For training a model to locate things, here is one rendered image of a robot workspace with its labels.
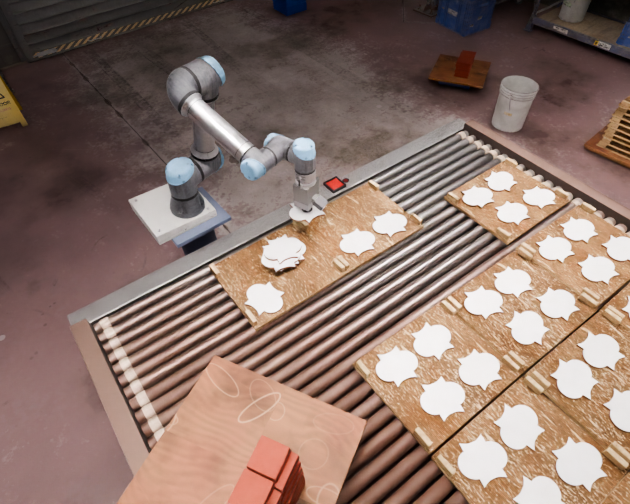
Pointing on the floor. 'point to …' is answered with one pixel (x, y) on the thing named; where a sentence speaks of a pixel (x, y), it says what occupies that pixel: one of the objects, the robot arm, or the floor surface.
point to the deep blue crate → (465, 15)
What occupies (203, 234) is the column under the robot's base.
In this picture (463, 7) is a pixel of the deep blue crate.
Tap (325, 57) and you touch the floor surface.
